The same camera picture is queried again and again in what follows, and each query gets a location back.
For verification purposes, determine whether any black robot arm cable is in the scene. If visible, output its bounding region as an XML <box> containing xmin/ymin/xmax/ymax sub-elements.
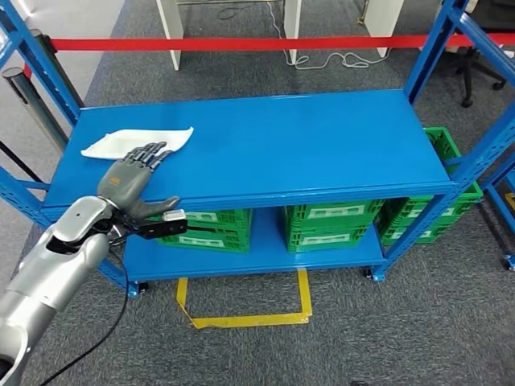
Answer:
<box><xmin>38</xmin><ymin>234</ymin><xmax>129</xmax><ymax>386</ymax></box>

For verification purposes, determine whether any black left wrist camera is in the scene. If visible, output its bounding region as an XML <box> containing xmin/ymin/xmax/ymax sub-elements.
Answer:
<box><xmin>116</xmin><ymin>209</ymin><xmax>189</xmax><ymax>242</ymax></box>

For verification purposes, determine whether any black office chair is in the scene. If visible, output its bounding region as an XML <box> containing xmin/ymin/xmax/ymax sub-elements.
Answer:
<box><xmin>455</xmin><ymin>45</ymin><xmax>507</xmax><ymax>109</ymax></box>

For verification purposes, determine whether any red barrier belt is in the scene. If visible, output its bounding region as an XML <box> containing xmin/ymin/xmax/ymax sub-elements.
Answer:
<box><xmin>23</xmin><ymin>32</ymin><xmax>515</xmax><ymax>80</ymax></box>

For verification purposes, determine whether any white floor cable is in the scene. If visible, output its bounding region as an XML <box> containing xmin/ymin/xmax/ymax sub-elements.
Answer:
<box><xmin>265</xmin><ymin>0</ymin><xmax>390</xmax><ymax>72</ymax></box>

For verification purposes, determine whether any yellow floor tape square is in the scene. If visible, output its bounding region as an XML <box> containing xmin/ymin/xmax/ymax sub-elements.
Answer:
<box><xmin>175</xmin><ymin>269</ymin><xmax>313</xmax><ymax>331</ymax></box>

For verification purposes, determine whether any white curved plastic part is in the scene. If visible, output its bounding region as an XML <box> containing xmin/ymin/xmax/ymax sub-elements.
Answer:
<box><xmin>80</xmin><ymin>125</ymin><xmax>195</xmax><ymax>161</ymax></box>

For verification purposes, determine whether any black floor cable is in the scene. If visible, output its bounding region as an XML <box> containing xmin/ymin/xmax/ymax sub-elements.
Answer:
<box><xmin>217</xmin><ymin>0</ymin><xmax>258</xmax><ymax>21</ymax></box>

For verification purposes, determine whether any blue metal shelf rack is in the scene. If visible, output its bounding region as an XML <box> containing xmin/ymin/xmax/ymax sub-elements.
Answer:
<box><xmin>0</xmin><ymin>0</ymin><xmax>515</xmax><ymax>298</ymax></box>
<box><xmin>480</xmin><ymin>154</ymin><xmax>515</xmax><ymax>273</ymax></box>

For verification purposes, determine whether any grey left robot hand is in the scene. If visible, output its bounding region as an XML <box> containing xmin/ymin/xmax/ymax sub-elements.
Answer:
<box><xmin>97</xmin><ymin>141</ymin><xmax>181</xmax><ymax>221</ymax></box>

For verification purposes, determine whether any green plastic crate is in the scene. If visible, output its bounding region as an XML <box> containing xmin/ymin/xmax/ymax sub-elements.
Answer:
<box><xmin>156</xmin><ymin>207</ymin><xmax>253</xmax><ymax>254</ymax></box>
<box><xmin>281</xmin><ymin>198</ymin><xmax>385</xmax><ymax>253</ymax></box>
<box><xmin>376</xmin><ymin>126</ymin><xmax>483</xmax><ymax>246</ymax></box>

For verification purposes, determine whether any white desk panel leg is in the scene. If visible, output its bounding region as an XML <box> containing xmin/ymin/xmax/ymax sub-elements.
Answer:
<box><xmin>364</xmin><ymin>0</ymin><xmax>405</xmax><ymax>59</ymax></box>
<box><xmin>283</xmin><ymin>0</ymin><xmax>303</xmax><ymax>65</ymax></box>
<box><xmin>156</xmin><ymin>0</ymin><xmax>184</xmax><ymax>72</ymax></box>

